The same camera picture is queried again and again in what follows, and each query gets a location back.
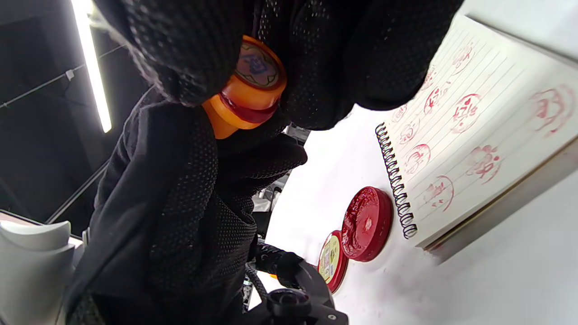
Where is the person's left hand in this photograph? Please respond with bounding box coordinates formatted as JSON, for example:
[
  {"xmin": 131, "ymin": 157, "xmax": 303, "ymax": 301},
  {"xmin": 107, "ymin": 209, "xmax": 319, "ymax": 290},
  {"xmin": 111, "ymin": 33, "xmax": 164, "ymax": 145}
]
[{"xmin": 63, "ymin": 88, "xmax": 308, "ymax": 325}]

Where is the person's right hand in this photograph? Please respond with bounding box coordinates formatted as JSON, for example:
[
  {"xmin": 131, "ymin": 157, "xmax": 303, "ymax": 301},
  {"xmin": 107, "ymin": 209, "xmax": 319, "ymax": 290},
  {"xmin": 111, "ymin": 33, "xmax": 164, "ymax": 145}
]
[{"xmin": 93, "ymin": 0, "xmax": 466, "ymax": 131}]

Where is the orange stamp cap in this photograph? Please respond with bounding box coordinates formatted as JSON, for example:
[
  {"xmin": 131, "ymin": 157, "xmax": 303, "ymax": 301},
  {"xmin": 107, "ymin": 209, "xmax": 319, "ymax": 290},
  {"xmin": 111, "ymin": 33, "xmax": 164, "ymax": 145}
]
[{"xmin": 222, "ymin": 35, "xmax": 288, "ymax": 111}]

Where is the spiral lined notebook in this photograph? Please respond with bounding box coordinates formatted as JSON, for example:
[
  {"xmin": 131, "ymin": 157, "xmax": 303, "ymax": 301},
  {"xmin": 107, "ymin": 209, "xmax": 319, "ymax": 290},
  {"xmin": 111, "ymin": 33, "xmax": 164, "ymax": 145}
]
[{"xmin": 375, "ymin": 14, "xmax": 578, "ymax": 265}]

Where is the red ink tin lid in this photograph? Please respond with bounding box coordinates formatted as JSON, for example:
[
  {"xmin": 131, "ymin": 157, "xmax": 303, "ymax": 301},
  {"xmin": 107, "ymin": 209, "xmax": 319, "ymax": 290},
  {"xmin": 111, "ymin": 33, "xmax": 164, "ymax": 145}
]
[{"xmin": 317, "ymin": 230, "xmax": 349, "ymax": 294}]

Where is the red ink pad base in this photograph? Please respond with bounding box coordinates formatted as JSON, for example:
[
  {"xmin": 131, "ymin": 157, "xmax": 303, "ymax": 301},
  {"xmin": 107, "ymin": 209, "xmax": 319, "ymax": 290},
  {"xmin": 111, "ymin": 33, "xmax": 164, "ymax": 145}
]
[{"xmin": 341, "ymin": 186, "xmax": 393, "ymax": 262}]

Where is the black white left hand controller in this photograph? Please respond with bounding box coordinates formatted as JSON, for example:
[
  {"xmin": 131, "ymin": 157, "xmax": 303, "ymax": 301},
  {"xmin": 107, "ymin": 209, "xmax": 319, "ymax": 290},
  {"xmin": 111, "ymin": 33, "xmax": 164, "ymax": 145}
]
[{"xmin": 0, "ymin": 219, "xmax": 76, "ymax": 325}]

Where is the ceiling light strip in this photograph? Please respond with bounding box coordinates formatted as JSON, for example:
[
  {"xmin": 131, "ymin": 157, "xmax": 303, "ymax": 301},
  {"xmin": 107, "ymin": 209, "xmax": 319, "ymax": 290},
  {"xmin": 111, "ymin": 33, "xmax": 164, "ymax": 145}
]
[{"xmin": 70, "ymin": 0, "xmax": 112, "ymax": 134}]

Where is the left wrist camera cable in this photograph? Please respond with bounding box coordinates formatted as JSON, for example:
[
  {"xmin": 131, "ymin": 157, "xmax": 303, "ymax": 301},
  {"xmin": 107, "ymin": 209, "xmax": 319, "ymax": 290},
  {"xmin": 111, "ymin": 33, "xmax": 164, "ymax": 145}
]
[{"xmin": 244, "ymin": 263, "xmax": 270, "ymax": 304}]

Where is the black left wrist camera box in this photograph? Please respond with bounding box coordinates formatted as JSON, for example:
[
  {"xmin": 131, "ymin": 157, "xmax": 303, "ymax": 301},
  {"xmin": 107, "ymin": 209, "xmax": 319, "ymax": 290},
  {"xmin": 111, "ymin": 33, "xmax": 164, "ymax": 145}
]
[{"xmin": 244, "ymin": 252, "xmax": 349, "ymax": 325}]

